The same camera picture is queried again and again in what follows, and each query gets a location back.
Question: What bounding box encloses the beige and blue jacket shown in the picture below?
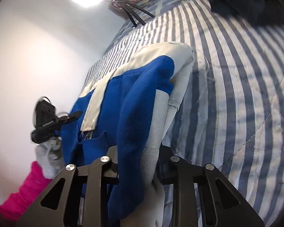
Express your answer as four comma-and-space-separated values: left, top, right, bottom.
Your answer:
61, 42, 195, 226

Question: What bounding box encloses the blue striped quilt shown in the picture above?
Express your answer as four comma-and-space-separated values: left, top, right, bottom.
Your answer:
83, 0, 284, 226

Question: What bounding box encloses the left gloved hand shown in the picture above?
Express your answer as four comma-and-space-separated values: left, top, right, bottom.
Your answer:
35, 137, 65, 179

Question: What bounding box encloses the black tripod stand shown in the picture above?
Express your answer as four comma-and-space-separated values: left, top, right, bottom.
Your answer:
111, 0, 155, 28

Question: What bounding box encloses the pink sleeve forearm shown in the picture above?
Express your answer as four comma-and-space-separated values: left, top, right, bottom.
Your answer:
0, 161, 52, 222

